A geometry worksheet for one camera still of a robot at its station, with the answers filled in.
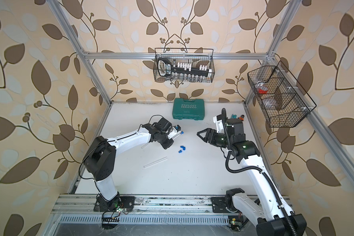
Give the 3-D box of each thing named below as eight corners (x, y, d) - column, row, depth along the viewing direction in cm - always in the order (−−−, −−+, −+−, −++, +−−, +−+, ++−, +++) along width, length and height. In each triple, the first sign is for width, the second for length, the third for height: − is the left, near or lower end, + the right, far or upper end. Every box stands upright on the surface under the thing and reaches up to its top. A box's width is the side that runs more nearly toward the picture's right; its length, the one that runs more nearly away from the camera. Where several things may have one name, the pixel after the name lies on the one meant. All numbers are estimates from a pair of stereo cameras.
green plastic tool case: (172, 120, 111) (172, 116, 107) (173, 101, 124) (173, 97, 121) (205, 120, 111) (206, 116, 107) (202, 101, 124) (203, 96, 120)
